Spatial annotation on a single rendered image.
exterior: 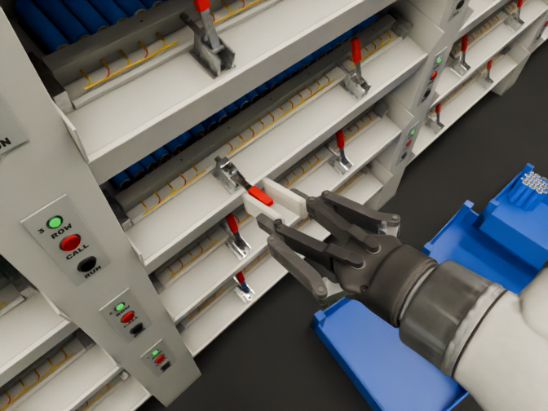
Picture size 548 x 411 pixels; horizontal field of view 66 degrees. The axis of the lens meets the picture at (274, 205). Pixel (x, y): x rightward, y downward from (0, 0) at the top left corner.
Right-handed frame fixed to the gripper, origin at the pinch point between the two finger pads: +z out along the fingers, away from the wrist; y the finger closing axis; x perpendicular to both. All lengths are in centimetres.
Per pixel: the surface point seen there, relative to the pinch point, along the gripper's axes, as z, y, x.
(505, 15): 16, 98, -17
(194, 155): 12.0, -2.3, 3.9
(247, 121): 11.9, 7.1, 3.9
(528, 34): 15, 115, -29
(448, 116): 18, 77, -37
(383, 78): 7.9, 32.9, -1.1
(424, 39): 7.7, 44.4, 0.8
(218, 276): 12.4, -5.7, -19.5
